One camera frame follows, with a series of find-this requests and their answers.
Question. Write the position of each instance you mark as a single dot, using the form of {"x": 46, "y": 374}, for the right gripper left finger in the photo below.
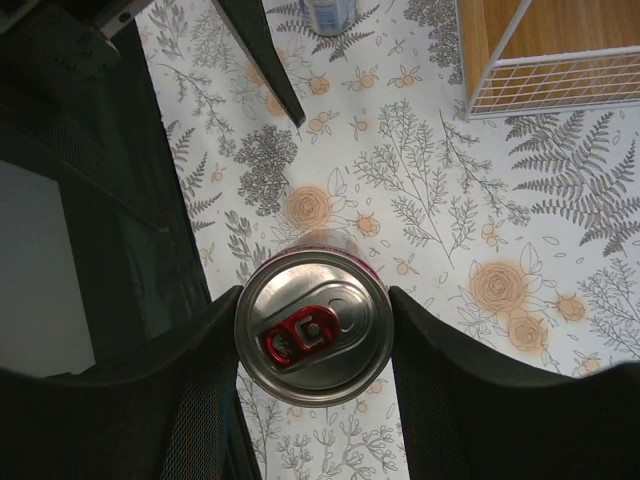
{"x": 160, "y": 412}

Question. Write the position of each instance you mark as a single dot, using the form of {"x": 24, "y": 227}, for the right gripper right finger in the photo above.
{"x": 470, "y": 412}

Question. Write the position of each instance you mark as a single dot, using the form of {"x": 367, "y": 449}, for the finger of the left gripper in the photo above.
{"x": 247, "y": 21}

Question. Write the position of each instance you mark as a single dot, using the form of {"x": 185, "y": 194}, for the Red Bull can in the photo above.
{"x": 314, "y": 323}
{"x": 329, "y": 17}

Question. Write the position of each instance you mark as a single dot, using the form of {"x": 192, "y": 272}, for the floral tablecloth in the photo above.
{"x": 522, "y": 233}

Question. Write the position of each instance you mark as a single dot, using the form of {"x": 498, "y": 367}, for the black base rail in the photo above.
{"x": 78, "y": 109}

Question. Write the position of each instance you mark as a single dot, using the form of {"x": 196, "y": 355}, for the white wire wooden shelf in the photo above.
{"x": 529, "y": 57}

